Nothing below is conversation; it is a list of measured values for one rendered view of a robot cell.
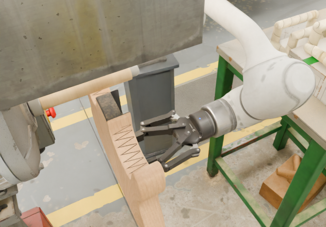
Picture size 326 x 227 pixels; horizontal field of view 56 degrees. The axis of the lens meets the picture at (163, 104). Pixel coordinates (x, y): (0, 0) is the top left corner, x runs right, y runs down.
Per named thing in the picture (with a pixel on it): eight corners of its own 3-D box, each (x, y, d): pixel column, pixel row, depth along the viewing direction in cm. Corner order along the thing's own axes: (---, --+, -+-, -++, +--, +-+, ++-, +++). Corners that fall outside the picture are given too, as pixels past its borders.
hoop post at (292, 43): (287, 61, 112) (294, 40, 106) (281, 57, 114) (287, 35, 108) (294, 59, 113) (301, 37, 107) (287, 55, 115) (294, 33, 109)
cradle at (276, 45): (285, 61, 112) (287, 54, 109) (264, 46, 119) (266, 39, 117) (292, 59, 113) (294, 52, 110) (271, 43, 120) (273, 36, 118)
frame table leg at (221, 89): (210, 180, 185) (226, 59, 122) (205, 172, 189) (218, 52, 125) (218, 176, 187) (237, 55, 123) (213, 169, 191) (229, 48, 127)
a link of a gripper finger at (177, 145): (186, 136, 78) (190, 139, 78) (155, 166, 73) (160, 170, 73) (187, 128, 75) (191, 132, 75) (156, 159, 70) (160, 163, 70)
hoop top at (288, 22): (276, 32, 112) (278, 25, 110) (271, 28, 114) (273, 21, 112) (318, 19, 118) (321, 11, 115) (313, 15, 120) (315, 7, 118)
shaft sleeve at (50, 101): (42, 109, 56) (36, 93, 56) (44, 110, 59) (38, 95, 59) (133, 77, 61) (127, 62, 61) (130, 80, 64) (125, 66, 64)
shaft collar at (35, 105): (32, 116, 55) (23, 92, 55) (35, 118, 59) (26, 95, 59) (43, 112, 55) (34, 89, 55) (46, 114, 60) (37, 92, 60)
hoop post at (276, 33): (272, 50, 118) (278, 28, 111) (267, 46, 120) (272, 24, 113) (279, 47, 119) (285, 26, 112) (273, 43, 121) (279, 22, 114)
